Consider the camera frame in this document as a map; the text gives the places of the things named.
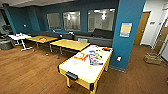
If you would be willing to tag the yellow wooden gaming table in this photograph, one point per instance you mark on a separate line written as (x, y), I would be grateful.
(83, 71)

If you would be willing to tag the white box on sofa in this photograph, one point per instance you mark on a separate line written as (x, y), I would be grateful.
(82, 40)

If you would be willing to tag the orange red game box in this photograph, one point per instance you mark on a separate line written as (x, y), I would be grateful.
(81, 56)

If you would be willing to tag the red and black box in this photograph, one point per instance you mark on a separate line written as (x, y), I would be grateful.
(106, 49)

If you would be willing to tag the black sofa cushion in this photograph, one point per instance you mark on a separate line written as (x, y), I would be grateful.
(103, 33)

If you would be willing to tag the small orange item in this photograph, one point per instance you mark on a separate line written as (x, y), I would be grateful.
(42, 40)

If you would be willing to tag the wooden door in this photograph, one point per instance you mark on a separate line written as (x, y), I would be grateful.
(141, 28)

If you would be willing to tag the small white table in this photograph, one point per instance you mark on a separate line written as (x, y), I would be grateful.
(20, 36)

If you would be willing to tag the small grey door plate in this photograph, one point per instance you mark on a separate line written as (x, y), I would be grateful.
(152, 22)

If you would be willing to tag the dark round trash bin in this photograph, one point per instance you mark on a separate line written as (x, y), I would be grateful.
(5, 44)

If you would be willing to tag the interior wall window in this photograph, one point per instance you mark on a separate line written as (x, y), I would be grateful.
(101, 20)
(72, 20)
(54, 21)

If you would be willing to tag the white floor level wall outlet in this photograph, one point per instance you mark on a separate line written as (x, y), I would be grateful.
(119, 58)

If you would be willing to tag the grey wall bench sofa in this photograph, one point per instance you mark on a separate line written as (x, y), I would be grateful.
(50, 34)

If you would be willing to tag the small framed wall sign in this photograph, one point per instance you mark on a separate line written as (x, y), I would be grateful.
(125, 30)

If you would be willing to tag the white wall switch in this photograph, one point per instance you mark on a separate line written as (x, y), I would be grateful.
(24, 25)

